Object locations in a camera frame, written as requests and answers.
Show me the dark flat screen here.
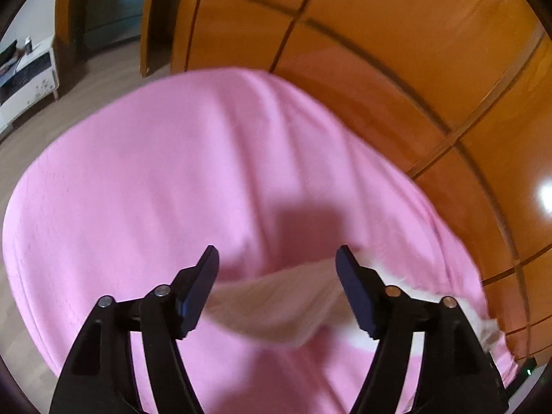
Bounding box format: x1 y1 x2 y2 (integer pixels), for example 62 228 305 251
0 40 19 69

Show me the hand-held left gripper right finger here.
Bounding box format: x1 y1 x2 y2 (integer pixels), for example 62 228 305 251
335 245 510 414

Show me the white fuzzy garment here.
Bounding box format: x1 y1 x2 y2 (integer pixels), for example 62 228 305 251
206 254 501 351

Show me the pink bed sheet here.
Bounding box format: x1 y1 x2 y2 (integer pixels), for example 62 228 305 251
2 67 518 414

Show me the dark door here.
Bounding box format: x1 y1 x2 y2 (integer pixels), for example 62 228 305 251
81 0 155 51

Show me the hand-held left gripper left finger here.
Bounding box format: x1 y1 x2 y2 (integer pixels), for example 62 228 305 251
48 245 220 414

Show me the white cabinet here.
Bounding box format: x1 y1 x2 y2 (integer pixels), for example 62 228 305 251
0 36 61 138

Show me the orange wooden wardrobe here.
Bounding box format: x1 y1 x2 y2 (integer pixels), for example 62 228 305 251
140 0 552 367

